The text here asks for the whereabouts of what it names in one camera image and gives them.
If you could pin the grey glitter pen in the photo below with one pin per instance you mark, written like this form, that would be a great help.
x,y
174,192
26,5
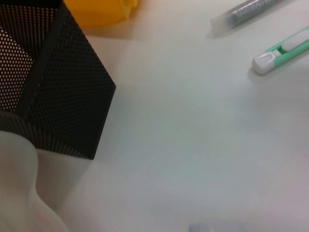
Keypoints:
x,y
241,17

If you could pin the yellow plastic bin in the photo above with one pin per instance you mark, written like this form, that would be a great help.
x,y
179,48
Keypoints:
x,y
101,12

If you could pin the mint green utility knife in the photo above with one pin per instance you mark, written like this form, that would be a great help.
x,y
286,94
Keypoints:
x,y
268,60

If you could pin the translucent wavy glass fruit bowl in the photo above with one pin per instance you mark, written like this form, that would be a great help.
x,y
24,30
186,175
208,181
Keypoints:
x,y
17,181

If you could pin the black mesh pen holder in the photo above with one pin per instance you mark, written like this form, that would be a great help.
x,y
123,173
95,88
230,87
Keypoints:
x,y
67,96

